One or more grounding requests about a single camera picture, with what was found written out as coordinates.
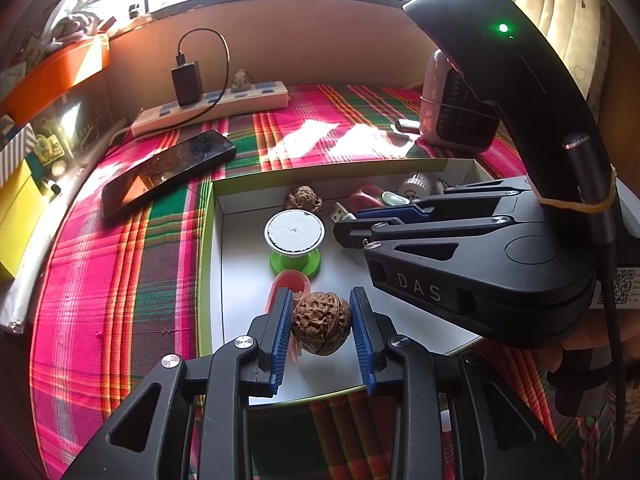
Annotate black rectangular usb device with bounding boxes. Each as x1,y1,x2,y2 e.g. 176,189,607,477
327,201,357,225

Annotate black smartphone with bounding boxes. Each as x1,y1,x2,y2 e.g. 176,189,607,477
101,130,237,219

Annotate striped box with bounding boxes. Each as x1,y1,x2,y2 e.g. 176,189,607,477
0,125,38,186

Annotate green spool with white top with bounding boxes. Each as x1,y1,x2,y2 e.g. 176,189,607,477
263,210,326,278

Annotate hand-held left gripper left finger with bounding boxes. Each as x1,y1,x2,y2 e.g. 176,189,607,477
60,287,296,480

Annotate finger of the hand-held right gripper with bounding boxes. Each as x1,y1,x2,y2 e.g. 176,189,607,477
334,215,521,322
357,175,538,221

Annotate black charging cable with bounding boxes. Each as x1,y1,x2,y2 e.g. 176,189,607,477
175,28,231,126

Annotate small sticker card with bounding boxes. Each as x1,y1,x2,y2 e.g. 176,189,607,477
32,132,68,166

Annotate large brown walnut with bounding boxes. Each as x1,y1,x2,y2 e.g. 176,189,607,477
292,292,352,357

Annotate pink desk heater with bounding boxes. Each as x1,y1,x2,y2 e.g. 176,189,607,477
419,50,501,153

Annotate white ribbed cap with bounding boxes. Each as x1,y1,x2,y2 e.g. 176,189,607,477
398,172,432,200

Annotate white power strip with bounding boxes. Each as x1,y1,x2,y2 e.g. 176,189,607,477
131,81,290,137

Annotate cream heart print curtain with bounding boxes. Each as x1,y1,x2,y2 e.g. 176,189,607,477
505,0,616,126

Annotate small carved walnut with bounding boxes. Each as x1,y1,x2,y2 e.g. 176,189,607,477
283,186,325,212

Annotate potted plant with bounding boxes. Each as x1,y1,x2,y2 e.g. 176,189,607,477
35,0,121,56

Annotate small pink clip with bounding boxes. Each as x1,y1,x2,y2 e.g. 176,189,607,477
350,185,387,207

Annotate green cardboard box white inside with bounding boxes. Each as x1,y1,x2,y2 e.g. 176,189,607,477
197,158,501,406

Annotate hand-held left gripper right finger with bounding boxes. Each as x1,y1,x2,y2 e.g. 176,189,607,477
349,286,576,480

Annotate person's right hand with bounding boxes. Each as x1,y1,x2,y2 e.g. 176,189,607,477
540,310,640,418

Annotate plaid tablecloth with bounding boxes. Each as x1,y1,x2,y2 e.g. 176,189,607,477
30,85,601,480

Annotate black charger plug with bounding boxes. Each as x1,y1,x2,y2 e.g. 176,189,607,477
171,61,203,107

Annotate orange tray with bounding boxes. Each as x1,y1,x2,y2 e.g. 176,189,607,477
0,35,112,126

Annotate yellow box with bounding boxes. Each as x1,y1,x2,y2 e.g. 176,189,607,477
0,162,41,281

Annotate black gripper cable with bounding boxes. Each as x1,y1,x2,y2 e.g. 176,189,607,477
562,132,632,443

